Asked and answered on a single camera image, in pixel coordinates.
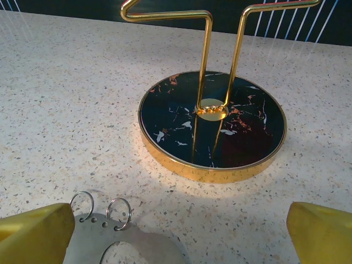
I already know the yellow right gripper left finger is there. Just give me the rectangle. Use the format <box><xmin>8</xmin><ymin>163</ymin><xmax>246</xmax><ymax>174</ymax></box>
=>
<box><xmin>0</xmin><ymin>202</ymin><xmax>75</xmax><ymax>264</ymax></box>

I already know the gold wire glass rack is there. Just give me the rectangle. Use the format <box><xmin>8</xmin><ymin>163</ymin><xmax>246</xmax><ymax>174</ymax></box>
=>
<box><xmin>120</xmin><ymin>0</ymin><xmax>322</xmax><ymax>184</ymax></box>

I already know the small clear zip bag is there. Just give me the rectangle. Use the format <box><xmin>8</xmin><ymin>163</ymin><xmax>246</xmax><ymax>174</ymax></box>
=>
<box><xmin>64</xmin><ymin>211</ymin><xmax>190</xmax><ymax>264</ymax></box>

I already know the small silver split ring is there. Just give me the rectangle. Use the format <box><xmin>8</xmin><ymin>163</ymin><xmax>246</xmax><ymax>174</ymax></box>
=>
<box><xmin>69</xmin><ymin>191</ymin><xmax>95</xmax><ymax>221</ymax></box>
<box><xmin>106</xmin><ymin>197</ymin><xmax>132</xmax><ymax>231</ymax></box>

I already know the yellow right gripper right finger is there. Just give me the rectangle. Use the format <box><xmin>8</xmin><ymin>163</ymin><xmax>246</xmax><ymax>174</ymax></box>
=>
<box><xmin>286</xmin><ymin>202</ymin><xmax>352</xmax><ymax>264</ymax></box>

